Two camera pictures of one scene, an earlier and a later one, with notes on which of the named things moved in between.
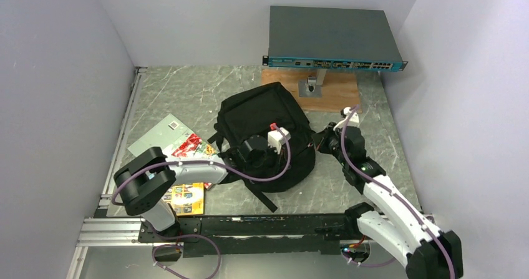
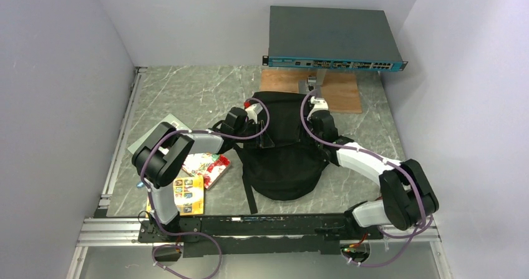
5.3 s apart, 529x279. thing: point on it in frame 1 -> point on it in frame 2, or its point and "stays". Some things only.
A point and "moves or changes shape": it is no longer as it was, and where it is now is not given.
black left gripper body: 270,161 -> 250,128
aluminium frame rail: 98,230 stays
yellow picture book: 186,199 stays
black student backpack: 249,112 moves or changes shape
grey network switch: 331,38 stays
